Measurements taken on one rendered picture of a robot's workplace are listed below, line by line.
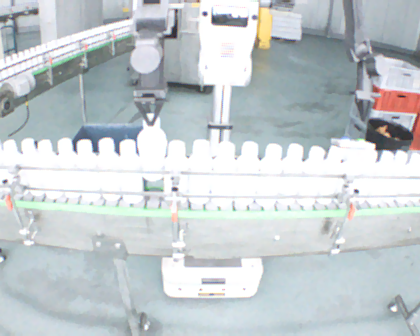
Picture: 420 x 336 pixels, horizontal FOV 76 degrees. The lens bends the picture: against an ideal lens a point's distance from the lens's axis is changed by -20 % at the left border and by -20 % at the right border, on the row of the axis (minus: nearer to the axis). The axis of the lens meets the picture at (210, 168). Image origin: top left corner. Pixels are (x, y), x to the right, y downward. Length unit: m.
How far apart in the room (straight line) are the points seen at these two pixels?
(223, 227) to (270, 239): 0.15
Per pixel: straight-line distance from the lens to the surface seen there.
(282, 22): 10.19
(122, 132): 1.43
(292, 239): 0.95
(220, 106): 1.41
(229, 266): 1.69
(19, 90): 2.08
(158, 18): 0.67
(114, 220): 0.88
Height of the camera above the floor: 1.54
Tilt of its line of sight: 33 degrees down
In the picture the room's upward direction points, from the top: 4 degrees clockwise
